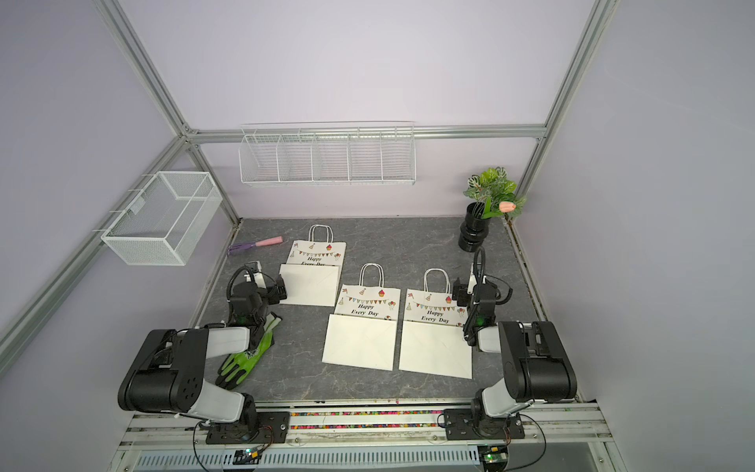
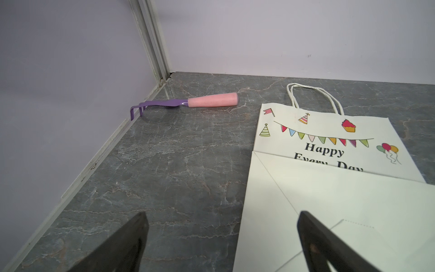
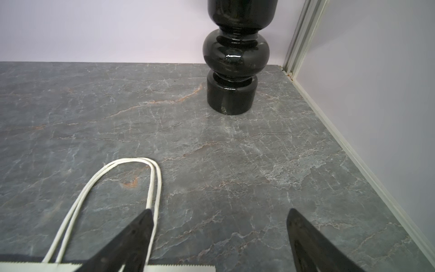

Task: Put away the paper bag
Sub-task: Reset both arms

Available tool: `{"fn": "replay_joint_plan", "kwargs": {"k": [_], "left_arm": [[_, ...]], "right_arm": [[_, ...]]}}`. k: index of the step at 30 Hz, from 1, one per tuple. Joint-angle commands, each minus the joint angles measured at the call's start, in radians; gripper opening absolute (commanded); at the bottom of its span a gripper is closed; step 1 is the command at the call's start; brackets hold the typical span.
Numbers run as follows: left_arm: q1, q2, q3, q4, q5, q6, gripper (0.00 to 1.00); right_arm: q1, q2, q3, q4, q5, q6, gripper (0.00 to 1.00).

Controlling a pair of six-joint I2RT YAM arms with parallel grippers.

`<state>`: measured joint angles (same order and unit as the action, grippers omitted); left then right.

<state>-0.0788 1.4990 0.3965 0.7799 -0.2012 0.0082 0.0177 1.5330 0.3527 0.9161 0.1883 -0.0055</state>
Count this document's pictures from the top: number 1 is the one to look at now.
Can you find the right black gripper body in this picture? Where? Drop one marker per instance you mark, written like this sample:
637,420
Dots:
461,291

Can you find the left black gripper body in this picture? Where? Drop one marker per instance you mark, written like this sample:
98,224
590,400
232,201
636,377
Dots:
272,297

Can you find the white party paper bag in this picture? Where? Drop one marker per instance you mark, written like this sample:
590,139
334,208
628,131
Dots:
432,340

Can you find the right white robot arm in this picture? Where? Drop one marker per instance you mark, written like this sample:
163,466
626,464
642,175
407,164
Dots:
535,367

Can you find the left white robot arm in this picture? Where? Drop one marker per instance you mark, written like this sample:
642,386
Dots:
193,372

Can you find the purple object at back left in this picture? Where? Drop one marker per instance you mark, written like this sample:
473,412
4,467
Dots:
243,247

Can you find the green work glove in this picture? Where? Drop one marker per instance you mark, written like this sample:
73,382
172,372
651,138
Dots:
237,367

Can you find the artificial plant in black vase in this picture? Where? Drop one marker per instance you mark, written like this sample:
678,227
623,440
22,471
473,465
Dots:
494,196

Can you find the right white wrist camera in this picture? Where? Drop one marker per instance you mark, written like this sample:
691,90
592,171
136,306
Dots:
472,279

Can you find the white wire basket on left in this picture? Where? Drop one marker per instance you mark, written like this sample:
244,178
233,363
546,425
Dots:
163,224

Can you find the white wire wall shelf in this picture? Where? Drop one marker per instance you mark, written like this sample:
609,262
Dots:
328,153

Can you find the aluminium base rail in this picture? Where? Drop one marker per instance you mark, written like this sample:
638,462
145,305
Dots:
375,435

